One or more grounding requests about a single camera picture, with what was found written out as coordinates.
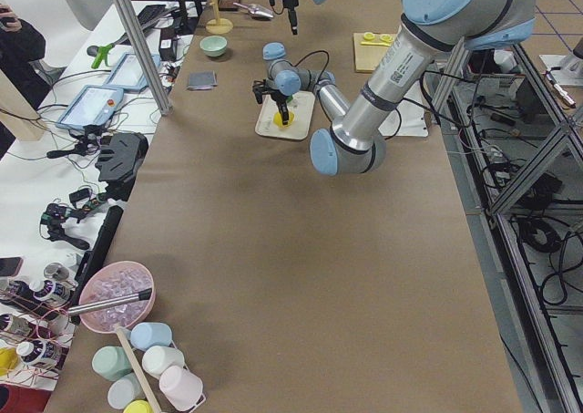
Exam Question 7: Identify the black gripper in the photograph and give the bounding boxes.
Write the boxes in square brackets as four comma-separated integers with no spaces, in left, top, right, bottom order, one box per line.
[268,0,299,36]
[252,79,289,114]

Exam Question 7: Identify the yellow lemon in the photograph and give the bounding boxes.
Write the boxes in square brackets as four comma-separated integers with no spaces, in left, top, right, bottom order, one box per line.
[273,111,295,131]

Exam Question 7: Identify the cream rectangular tray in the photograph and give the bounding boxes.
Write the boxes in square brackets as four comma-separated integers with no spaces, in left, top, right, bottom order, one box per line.
[254,90,316,140]

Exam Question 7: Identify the metal scoop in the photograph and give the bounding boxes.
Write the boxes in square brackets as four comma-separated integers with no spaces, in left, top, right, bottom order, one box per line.
[235,3,274,20]

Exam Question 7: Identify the wooden mug tree stand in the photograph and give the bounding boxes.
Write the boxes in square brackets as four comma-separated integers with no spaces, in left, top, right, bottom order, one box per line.
[205,0,233,35]

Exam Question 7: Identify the grey folded cloth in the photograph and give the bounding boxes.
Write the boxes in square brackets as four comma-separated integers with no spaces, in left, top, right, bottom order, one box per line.
[187,71,217,90]

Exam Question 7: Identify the mint green bowl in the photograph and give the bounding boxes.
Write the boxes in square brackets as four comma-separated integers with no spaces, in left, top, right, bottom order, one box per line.
[199,36,228,57]

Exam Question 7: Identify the yellow plastic knife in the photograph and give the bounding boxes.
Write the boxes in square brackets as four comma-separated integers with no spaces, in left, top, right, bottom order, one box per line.
[360,39,394,47]

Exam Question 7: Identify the wooden cutting board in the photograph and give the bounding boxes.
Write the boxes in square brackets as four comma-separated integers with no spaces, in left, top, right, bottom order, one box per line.
[353,32,396,73]

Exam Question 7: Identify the blue teach pendant far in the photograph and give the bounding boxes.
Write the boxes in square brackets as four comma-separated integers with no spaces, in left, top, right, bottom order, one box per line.
[104,53,148,93]

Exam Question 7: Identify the blue teach pendant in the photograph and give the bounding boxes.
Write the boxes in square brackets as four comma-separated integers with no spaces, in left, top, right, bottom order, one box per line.
[104,53,148,93]
[56,86,124,130]

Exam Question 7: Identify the blue teach pendant near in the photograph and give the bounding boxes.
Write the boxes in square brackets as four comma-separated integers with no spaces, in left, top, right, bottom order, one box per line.
[56,86,124,130]

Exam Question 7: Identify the pink bowl with ice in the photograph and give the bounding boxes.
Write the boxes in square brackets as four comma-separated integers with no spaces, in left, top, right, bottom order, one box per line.
[78,261,156,334]

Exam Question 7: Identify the blue plastic cup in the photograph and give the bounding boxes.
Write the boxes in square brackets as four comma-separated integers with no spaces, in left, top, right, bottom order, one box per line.
[129,322,173,351]

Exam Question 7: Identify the white plastic cup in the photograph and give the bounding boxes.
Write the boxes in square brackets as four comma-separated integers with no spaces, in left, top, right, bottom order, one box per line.
[141,346,185,379]

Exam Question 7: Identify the pink plastic cup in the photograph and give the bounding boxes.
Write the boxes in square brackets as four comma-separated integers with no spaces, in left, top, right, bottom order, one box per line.
[159,366,206,412]

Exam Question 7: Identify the green plastic cup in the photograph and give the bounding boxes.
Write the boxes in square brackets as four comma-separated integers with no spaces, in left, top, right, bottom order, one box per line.
[91,346,133,382]

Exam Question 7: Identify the aluminium frame post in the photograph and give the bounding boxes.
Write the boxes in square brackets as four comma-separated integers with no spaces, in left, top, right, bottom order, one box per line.
[112,0,172,116]

